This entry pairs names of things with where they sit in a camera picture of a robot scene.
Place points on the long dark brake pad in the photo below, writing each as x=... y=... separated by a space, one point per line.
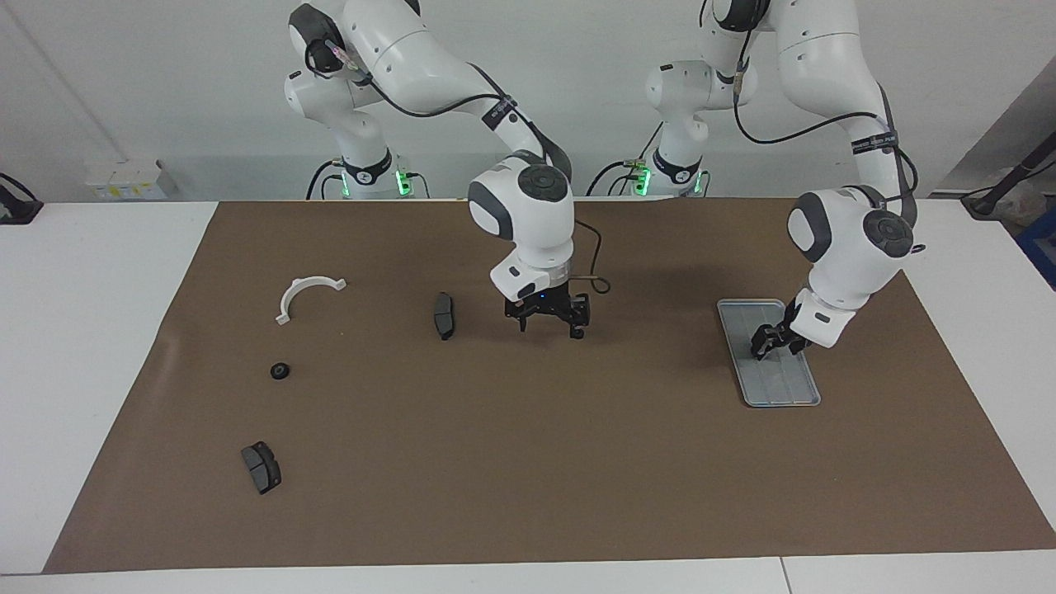
x=444 y=315

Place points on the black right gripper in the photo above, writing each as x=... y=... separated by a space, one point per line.
x=549 y=307

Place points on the black stand leg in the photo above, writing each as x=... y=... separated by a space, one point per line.
x=1011 y=177

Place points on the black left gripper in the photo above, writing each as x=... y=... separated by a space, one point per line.
x=794 y=330

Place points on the white curved plastic bracket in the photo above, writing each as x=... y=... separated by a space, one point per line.
x=297 y=287

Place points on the black table clamp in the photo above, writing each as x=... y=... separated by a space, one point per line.
x=16 y=206

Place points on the white wall outlet box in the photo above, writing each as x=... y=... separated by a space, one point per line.
x=124 y=177

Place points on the brown table mat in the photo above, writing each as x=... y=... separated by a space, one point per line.
x=528 y=462

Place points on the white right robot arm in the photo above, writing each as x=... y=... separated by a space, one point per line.
x=528 y=214

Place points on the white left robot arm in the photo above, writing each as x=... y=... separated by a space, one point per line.
x=850 y=247

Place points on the short dark brake pad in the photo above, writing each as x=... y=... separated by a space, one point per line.
x=261 y=467

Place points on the silver metal tray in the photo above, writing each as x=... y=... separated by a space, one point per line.
x=784 y=388

